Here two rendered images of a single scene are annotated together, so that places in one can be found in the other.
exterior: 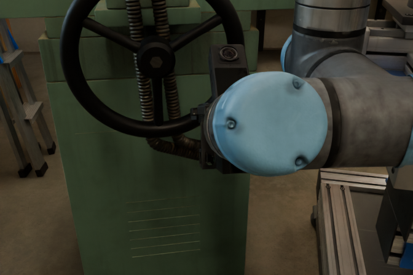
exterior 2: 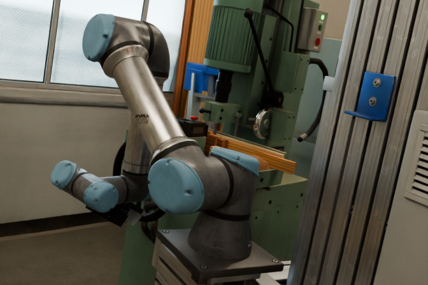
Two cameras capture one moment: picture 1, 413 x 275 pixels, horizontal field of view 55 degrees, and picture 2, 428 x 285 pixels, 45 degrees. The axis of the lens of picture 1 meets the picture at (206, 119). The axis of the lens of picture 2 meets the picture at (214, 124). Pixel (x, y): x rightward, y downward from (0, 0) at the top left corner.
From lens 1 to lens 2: 134 cm
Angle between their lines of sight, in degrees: 48
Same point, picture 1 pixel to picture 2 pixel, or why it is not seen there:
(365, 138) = (77, 188)
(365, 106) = (81, 180)
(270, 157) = (53, 178)
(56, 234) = not seen: outside the picture
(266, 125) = (57, 171)
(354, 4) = (128, 162)
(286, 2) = not seen: hidden behind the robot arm
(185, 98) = (185, 220)
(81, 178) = (130, 243)
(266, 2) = not seen: hidden behind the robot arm
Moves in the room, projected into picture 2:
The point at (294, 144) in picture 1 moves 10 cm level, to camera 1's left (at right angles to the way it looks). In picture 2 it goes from (58, 178) to (41, 166)
